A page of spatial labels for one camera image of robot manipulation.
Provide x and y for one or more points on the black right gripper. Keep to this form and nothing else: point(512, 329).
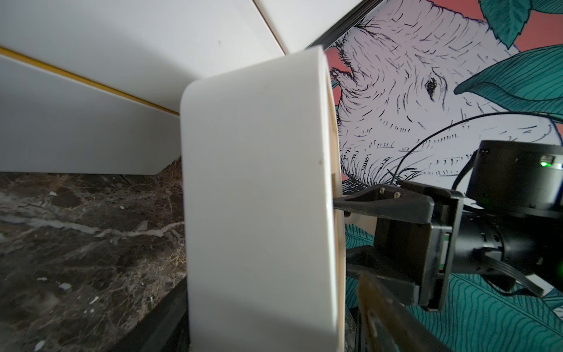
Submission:
point(414, 240)

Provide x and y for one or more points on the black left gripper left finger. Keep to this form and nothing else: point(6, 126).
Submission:
point(165, 328)

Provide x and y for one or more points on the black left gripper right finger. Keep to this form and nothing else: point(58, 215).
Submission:
point(386, 324)

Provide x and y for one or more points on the small white box bamboo lid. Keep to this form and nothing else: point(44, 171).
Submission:
point(265, 247)

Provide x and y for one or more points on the large white box bamboo lid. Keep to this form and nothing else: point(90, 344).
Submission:
point(151, 50)

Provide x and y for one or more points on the white box bamboo lid corner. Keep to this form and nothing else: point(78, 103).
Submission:
point(298, 23)

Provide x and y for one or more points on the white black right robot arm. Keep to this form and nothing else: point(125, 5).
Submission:
point(506, 227)

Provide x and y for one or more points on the white box yellow wood lid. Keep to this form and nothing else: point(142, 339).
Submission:
point(53, 121)

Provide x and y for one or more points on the black right frame post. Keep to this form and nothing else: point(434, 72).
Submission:
point(344, 24)

